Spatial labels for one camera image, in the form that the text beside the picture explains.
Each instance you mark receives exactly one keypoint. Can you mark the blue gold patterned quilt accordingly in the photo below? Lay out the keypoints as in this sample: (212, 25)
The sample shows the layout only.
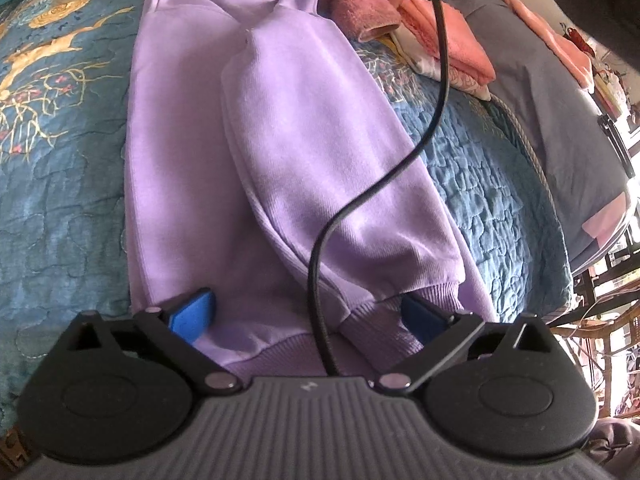
(64, 81)

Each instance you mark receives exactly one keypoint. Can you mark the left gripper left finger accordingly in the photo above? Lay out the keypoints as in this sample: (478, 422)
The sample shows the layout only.
(173, 332)

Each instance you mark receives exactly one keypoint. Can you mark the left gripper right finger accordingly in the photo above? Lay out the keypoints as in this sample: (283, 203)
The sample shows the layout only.
(444, 336)

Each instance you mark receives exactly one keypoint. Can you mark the folded pink towel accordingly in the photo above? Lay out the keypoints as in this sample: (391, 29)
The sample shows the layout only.
(464, 52)

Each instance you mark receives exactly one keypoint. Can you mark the pink towel on armrest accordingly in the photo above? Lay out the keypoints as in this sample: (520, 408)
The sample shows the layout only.
(574, 60)

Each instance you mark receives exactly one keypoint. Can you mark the folded white floral cloth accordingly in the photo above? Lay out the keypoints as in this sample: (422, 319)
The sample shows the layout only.
(410, 49)

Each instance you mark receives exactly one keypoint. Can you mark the grey cloth on armrest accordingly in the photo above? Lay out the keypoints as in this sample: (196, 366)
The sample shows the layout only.
(587, 179)

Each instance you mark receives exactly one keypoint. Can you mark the purple sweatshirt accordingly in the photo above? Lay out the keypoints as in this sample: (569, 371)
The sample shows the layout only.
(241, 145)

